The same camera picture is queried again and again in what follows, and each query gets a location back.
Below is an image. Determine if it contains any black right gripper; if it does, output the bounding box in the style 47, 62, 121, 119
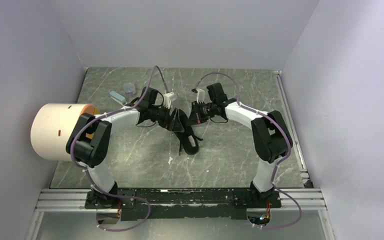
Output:
185, 100, 216, 127

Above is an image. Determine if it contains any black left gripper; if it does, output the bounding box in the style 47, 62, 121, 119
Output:
148, 102, 184, 133

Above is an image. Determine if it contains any black canvas sneaker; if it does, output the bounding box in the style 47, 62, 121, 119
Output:
174, 109, 202, 156

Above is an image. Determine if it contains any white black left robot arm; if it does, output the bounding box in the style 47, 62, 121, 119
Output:
65, 87, 199, 208

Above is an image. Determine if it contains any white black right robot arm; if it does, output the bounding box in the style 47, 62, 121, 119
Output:
187, 82, 293, 207

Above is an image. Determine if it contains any light blue stapler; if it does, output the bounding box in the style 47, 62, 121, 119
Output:
109, 91, 127, 105

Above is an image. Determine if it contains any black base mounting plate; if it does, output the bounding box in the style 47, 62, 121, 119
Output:
84, 187, 282, 221

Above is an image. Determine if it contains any beige cylinder with coloured face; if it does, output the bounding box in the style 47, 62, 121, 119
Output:
30, 103, 100, 162

